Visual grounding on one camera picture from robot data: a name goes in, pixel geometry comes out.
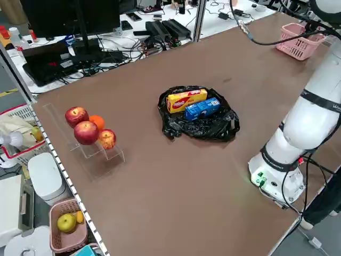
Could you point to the long yellow snack packet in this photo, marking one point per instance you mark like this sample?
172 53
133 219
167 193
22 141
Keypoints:
183 101

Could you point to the blue cookie box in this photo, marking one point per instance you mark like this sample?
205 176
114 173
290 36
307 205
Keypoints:
202 109

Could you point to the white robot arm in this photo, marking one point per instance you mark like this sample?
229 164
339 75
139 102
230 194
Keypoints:
301 128

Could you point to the black plastic bag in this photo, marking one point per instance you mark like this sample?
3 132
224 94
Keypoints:
202 130

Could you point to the pink plastic basket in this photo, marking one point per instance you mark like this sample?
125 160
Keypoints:
293 50

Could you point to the white basket with red rim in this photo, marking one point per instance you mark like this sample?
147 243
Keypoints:
24 112

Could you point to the dusty pink fruit basket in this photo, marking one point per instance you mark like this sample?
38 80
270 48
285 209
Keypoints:
66 240

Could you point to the clear acrylic fruit stand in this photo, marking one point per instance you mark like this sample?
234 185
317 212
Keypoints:
114 157

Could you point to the red yellow-streaked apple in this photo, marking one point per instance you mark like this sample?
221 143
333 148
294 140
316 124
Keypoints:
108 138

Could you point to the orange fruit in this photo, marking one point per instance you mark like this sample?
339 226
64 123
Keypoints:
98 122

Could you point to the dark red apple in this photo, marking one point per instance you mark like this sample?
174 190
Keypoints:
76 116
85 132

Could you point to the black power brick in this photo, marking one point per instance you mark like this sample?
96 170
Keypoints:
157 29
177 28

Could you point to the black smartphone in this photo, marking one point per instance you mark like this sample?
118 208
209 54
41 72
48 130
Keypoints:
134 16

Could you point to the black power adaptor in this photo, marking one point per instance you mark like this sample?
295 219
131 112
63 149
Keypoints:
238 12
223 15

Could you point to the small yellow fruit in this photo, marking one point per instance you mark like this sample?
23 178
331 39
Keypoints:
80 216

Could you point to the white lidded bin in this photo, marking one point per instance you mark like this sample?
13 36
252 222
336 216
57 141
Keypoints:
45 176

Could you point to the yellow-green fruit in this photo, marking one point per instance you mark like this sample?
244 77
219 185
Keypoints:
66 223

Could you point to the black laptop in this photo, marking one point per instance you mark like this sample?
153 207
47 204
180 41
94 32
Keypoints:
42 66

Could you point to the teal box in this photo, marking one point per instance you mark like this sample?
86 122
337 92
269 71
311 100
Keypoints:
86 252

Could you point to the black computer monitor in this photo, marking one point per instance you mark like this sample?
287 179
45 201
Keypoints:
66 16

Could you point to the person's white shoe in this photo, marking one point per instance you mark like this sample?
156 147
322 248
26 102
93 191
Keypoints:
306 224
333 213

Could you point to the white box appliance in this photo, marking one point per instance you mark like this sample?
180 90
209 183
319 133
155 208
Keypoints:
10 202

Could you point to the white plastic bottle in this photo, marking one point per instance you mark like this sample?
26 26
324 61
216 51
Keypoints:
14 33

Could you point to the white round lid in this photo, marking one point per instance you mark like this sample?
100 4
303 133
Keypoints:
26 242

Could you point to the red emergency stop button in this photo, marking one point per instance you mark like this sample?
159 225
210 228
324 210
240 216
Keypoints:
4 32

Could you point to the aluminium frame post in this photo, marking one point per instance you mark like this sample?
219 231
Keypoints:
199 18
16 74

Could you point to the perforated metal shelf rail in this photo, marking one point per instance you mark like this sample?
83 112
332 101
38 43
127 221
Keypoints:
66 181

